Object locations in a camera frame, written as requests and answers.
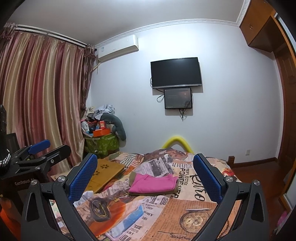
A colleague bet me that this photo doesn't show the pink pants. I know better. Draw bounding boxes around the pink pants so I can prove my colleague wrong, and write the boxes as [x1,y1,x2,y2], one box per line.
[128,173,179,194]

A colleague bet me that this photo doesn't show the wooden lap desk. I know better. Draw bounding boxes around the wooden lap desk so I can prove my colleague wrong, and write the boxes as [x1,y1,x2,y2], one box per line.
[85,159,125,193]

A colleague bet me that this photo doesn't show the pile of clothes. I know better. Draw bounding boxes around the pile of clothes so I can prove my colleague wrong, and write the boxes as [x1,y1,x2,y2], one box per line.
[80,104,115,132]

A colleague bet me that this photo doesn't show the orange box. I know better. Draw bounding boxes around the orange box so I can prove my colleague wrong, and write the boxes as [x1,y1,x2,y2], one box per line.
[93,128,111,138]

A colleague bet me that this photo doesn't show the newspaper print bed sheet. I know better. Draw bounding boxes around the newspaper print bed sheet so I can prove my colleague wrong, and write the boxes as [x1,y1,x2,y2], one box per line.
[74,148,217,240]

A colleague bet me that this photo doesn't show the green storage box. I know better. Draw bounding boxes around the green storage box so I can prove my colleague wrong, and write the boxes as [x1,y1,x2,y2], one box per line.
[84,133,119,158]

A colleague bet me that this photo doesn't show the striped pink gold curtain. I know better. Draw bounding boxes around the striped pink gold curtain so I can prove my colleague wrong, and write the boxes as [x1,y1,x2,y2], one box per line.
[1,23,95,174]

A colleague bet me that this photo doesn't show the grey plush toy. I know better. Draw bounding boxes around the grey plush toy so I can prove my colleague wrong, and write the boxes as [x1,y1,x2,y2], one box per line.
[100,113,126,141]

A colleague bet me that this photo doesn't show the white air conditioner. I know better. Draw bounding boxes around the white air conditioner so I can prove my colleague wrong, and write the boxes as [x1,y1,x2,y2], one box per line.
[95,35,139,63]

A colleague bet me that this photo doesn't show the yellow foam bed guard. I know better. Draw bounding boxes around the yellow foam bed guard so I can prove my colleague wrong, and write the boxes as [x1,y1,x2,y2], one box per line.
[162,136,194,154]

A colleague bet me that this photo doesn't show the brown wooden door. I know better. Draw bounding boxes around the brown wooden door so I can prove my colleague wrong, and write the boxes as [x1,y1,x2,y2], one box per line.
[273,9,296,167]

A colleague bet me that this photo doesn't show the wooden overhead cabinet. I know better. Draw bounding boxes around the wooden overhead cabinet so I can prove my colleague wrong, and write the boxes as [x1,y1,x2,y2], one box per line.
[240,1,281,52]

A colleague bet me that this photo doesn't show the small black wall monitor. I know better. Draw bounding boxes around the small black wall monitor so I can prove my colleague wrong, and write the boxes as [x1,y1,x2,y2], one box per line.
[164,87,193,109]

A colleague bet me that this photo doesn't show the black wall television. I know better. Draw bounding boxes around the black wall television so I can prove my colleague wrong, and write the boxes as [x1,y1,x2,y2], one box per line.
[151,57,202,89]

